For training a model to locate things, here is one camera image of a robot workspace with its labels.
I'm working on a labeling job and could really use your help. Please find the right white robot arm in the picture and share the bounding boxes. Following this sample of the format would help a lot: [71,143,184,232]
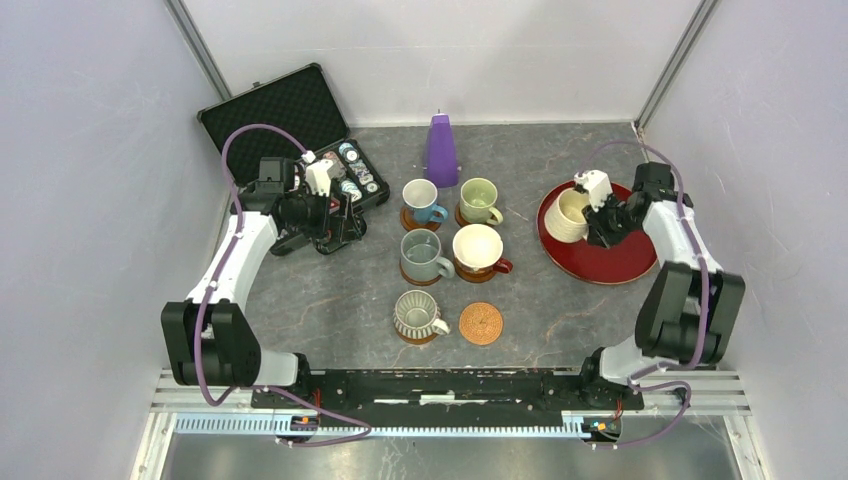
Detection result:
[574,162,746,408]

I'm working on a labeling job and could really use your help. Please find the light green mug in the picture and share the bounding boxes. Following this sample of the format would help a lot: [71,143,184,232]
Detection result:
[459,177,504,226]

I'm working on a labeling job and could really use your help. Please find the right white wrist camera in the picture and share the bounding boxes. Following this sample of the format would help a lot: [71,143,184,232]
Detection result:
[574,170,613,212]

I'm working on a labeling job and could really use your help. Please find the purple metronome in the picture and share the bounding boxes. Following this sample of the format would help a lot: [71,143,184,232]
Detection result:
[424,112,460,188]

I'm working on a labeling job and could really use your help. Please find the black poker chip case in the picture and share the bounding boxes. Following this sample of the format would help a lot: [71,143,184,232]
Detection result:
[198,63,390,217]

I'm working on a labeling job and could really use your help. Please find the orange-brown wooden coaster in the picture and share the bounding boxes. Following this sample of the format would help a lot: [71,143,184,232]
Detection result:
[395,329,440,345]

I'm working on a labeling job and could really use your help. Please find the cream yellow mug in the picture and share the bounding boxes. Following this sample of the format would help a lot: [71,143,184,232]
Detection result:
[543,188,590,244]

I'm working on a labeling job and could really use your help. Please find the blue white mug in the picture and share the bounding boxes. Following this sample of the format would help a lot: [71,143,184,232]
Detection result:
[402,178,449,227]

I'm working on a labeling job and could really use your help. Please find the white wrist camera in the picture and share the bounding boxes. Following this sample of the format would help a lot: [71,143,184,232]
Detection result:
[301,150,345,197]
[574,170,613,212]

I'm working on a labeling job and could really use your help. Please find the woven rattan coaster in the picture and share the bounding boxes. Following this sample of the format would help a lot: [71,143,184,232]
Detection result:
[459,302,504,346]

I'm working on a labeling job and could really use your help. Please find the brown wooden coaster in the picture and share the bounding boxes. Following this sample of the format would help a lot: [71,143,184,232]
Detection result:
[400,206,442,232]
[400,271,442,287]
[455,204,491,227]
[454,263,497,284]

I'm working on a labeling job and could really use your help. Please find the red round tray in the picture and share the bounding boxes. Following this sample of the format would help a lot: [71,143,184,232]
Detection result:
[536,181,658,285]

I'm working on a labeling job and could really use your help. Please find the white red-handled mug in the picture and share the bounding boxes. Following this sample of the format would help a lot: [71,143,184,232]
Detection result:
[452,225,513,274]

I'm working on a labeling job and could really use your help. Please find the grey striped mug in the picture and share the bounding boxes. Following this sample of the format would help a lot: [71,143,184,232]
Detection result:
[393,290,451,336]

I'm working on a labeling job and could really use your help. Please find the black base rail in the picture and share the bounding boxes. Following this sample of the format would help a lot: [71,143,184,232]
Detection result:
[289,368,644,428]

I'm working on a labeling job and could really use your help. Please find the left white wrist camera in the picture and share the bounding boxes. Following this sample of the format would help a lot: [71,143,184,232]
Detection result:
[301,150,345,197]

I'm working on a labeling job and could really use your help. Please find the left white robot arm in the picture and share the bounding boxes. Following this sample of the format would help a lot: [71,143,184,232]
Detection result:
[161,157,367,408]

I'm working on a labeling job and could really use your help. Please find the grey-green mug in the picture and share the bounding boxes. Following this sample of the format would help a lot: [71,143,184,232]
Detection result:
[399,229,456,281]

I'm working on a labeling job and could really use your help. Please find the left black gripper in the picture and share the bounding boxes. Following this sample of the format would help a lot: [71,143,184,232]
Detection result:
[284,186,360,243]

